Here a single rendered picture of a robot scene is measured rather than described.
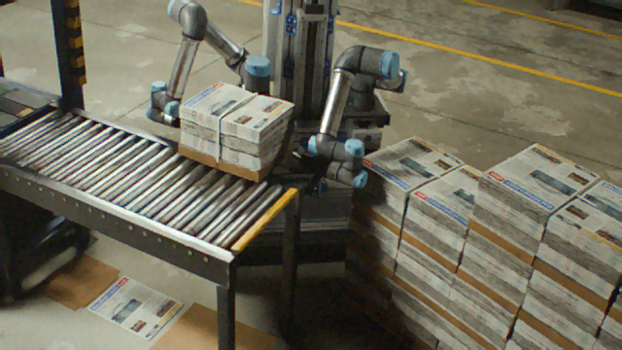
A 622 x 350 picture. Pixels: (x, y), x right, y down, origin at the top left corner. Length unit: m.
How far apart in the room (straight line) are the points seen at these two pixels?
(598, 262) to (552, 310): 0.28
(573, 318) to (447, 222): 0.58
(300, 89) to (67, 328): 1.55
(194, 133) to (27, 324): 1.23
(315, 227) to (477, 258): 1.11
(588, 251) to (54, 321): 2.30
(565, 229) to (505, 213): 0.23
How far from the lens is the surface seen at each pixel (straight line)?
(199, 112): 2.60
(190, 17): 2.79
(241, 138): 2.53
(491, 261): 2.45
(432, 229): 2.58
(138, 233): 2.42
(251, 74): 3.00
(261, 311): 3.19
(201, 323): 3.13
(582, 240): 2.19
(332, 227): 3.34
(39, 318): 3.27
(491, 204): 2.35
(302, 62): 3.11
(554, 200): 2.29
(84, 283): 3.40
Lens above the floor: 2.23
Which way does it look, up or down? 33 degrees down
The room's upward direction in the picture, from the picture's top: 5 degrees clockwise
